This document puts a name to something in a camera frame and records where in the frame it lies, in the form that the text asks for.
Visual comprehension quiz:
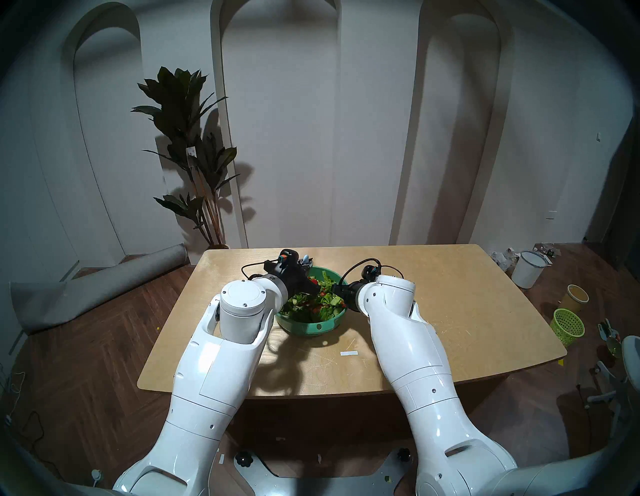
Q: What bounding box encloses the green salad bowl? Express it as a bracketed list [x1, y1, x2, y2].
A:
[275, 266, 348, 337]

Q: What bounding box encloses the black floor cable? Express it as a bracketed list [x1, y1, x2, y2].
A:
[9, 410, 47, 447]

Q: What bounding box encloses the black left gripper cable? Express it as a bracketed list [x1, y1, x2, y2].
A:
[241, 259, 281, 281]

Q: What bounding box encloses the white bucket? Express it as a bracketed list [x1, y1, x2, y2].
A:
[511, 250, 550, 289]

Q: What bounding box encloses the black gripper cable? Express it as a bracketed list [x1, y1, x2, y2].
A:
[341, 258, 405, 287]
[241, 259, 281, 281]

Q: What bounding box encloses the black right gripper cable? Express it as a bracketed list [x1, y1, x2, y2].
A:
[341, 258, 405, 287]

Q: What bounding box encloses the tall potted plant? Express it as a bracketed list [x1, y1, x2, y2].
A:
[131, 66, 240, 249]

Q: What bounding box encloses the chopped vegetable salad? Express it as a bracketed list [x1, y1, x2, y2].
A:
[279, 271, 347, 323]

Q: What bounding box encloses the crumpled white trash pile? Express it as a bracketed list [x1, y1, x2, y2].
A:
[489, 247, 521, 273]

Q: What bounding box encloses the green and white floor clutter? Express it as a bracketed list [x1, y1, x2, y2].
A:
[597, 318, 624, 358]

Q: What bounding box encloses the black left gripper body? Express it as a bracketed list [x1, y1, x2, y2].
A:
[265, 260, 321, 297]

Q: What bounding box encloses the rolled grey carpet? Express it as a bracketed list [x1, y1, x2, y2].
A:
[10, 243, 190, 335]

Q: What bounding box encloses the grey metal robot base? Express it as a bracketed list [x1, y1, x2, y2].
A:
[234, 447, 417, 496]

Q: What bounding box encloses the green mesh basket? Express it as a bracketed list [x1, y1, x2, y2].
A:
[549, 308, 586, 348]

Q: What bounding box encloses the yellow paper cup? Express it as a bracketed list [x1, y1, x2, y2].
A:
[562, 284, 590, 313]

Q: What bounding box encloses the white office chair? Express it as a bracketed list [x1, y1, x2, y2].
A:
[585, 335, 640, 426]

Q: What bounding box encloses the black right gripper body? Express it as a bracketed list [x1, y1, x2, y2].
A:
[344, 280, 369, 313]

